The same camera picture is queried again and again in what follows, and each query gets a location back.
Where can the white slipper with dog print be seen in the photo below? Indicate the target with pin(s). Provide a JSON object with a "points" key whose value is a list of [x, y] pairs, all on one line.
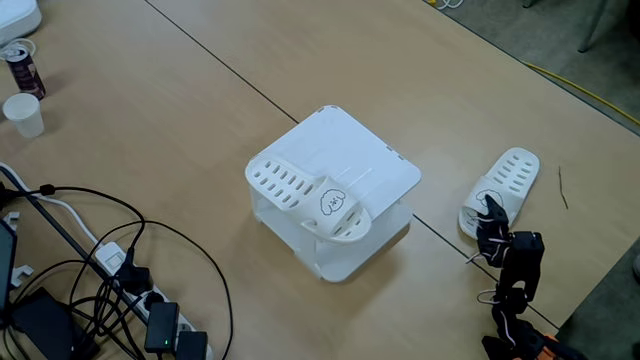
{"points": [[515, 172], [300, 200]]}

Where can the white two-tier shoe rack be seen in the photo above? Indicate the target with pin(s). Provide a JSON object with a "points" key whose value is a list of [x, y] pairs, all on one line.
{"points": [[360, 150]]}

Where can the grey chair leg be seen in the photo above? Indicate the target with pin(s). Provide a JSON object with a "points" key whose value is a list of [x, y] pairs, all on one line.
{"points": [[597, 25]]}

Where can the large black power adapter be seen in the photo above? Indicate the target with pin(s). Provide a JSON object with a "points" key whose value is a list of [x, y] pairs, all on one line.
{"points": [[191, 345]]}

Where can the black plug-in charger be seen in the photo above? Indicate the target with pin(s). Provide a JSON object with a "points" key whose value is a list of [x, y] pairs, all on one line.
{"points": [[134, 277]]}

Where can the white power strip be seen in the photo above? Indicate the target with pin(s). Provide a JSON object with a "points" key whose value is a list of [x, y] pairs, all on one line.
{"points": [[111, 260]]}

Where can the black flat box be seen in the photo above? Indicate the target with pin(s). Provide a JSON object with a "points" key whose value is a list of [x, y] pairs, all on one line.
{"points": [[45, 325]]}

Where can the white paper cup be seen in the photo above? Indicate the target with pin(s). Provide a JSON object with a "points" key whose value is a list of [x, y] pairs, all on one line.
{"points": [[24, 117]]}

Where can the dark purple drink can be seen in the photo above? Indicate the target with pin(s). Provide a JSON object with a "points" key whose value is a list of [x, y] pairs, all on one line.
{"points": [[27, 75]]}

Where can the white flat device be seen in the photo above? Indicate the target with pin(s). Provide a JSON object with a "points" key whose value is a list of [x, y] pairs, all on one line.
{"points": [[15, 17]]}

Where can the white printed bracket part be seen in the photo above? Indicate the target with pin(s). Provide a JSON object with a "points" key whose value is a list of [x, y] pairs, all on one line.
{"points": [[22, 274]]}

